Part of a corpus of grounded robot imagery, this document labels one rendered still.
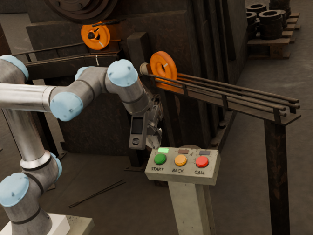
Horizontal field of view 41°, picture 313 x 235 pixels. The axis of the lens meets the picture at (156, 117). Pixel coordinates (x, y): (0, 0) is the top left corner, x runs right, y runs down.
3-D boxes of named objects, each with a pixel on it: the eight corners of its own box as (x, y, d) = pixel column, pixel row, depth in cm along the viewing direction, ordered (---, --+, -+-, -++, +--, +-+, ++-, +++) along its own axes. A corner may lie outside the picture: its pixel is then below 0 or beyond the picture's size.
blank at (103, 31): (78, 31, 220) (75, 33, 218) (95, 13, 211) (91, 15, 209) (98, 53, 223) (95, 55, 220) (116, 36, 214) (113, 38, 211)
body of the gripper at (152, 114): (164, 117, 135) (153, 91, 127) (157, 138, 130) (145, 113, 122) (143, 116, 138) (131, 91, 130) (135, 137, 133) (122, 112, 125)
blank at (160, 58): (167, 87, 194) (162, 90, 192) (151, 58, 195) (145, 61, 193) (182, 76, 180) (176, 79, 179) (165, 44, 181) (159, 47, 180)
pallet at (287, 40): (157, 61, 394) (148, 16, 373) (185, 31, 457) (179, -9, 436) (289, 59, 343) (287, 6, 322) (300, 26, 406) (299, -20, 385)
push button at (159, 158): (157, 155, 146) (155, 152, 144) (167, 156, 144) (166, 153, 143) (153, 165, 143) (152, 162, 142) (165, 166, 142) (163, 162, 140)
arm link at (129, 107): (140, 104, 119) (115, 103, 122) (145, 114, 122) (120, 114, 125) (147, 85, 123) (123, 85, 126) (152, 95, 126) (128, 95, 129)
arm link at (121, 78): (110, 56, 119) (136, 57, 115) (124, 83, 126) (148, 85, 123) (98, 76, 114) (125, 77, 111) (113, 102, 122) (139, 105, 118)
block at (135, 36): (143, 73, 224) (133, 31, 213) (156, 73, 221) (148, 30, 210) (135, 82, 216) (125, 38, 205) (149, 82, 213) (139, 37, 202)
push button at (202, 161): (198, 158, 140) (197, 155, 138) (209, 159, 138) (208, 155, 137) (195, 168, 137) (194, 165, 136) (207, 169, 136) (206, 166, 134)
